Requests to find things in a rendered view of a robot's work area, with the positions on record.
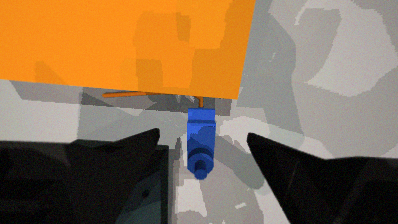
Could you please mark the orange flat plate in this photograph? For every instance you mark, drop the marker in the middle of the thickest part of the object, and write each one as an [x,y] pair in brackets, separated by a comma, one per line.
[184,47]

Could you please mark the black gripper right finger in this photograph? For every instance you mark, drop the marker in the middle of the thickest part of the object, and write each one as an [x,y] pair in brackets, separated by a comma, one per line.
[311,190]

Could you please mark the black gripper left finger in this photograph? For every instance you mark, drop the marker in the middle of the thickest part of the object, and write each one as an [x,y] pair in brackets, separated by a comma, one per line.
[99,180]

